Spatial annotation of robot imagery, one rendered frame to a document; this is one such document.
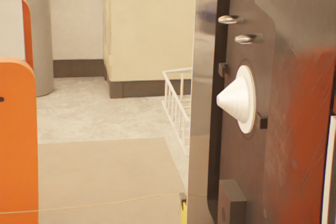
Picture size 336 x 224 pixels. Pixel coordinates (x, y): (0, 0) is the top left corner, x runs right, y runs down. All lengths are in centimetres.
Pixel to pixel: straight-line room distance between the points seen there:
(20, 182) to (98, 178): 56
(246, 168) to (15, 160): 43
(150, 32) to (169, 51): 14
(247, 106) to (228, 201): 10
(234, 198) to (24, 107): 40
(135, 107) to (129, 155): 216
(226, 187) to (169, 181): 88
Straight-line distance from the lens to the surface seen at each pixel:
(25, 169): 108
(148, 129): 362
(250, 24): 69
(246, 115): 69
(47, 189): 160
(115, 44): 387
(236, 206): 73
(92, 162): 170
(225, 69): 76
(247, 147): 71
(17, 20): 122
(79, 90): 410
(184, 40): 391
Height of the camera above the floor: 146
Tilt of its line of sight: 22 degrees down
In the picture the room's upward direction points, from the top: 2 degrees clockwise
